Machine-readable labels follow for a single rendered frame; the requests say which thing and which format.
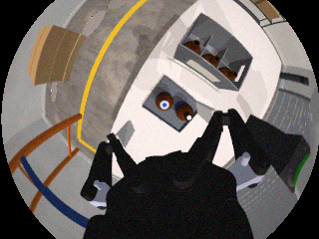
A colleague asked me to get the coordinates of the grey divided crate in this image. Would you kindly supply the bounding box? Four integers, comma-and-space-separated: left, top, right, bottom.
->
173, 12, 253, 92

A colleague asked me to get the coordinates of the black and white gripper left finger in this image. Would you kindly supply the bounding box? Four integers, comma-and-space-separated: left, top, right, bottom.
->
81, 120, 151, 210

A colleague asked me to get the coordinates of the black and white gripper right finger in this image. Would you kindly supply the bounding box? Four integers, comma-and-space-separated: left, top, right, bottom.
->
170, 102, 271, 191

